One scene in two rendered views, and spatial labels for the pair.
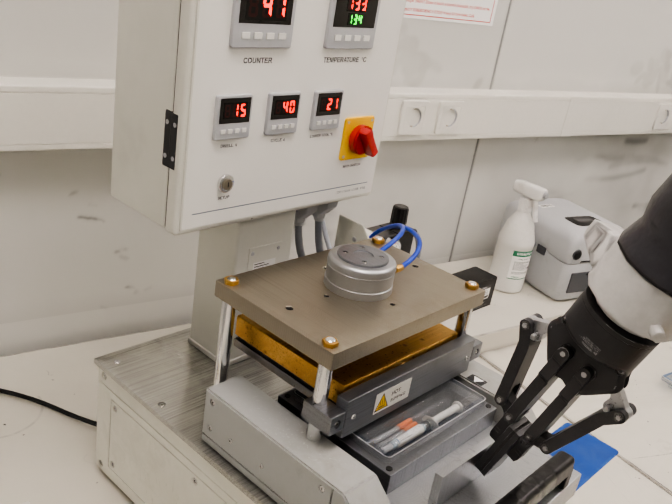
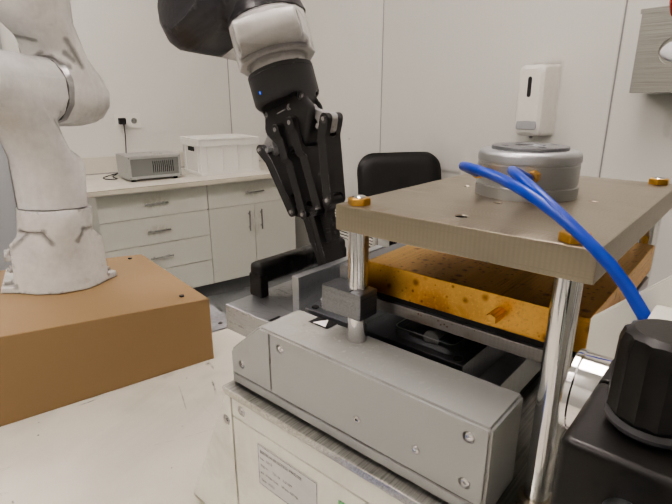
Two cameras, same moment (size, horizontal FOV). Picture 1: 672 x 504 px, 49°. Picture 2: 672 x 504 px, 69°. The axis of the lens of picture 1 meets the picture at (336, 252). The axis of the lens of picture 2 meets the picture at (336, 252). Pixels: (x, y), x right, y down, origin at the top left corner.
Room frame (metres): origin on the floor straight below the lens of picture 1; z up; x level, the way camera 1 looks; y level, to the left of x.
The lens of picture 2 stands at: (1.18, -0.18, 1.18)
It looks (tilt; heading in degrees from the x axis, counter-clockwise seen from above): 17 degrees down; 181
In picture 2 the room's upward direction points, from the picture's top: straight up
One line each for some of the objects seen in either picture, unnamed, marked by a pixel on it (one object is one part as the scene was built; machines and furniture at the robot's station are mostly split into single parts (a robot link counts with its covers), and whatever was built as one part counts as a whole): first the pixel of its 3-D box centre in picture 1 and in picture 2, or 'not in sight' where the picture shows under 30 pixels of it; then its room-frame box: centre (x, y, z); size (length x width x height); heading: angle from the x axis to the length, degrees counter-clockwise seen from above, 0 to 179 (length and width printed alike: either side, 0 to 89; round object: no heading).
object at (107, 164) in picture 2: not in sight; (172, 160); (-2.06, -1.33, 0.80); 1.29 x 0.04 x 0.10; 128
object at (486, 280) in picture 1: (471, 289); not in sight; (1.45, -0.30, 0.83); 0.09 x 0.06 x 0.07; 138
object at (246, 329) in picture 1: (356, 317); (513, 245); (0.78, -0.04, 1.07); 0.22 x 0.17 x 0.10; 140
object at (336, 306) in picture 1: (345, 290); (551, 234); (0.81, -0.02, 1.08); 0.31 x 0.24 x 0.13; 140
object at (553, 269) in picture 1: (560, 246); not in sight; (1.67, -0.52, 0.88); 0.25 x 0.20 x 0.17; 32
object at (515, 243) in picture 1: (518, 236); not in sight; (1.57, -0.40, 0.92); 0.09 x 0.08 x 0.25; 42
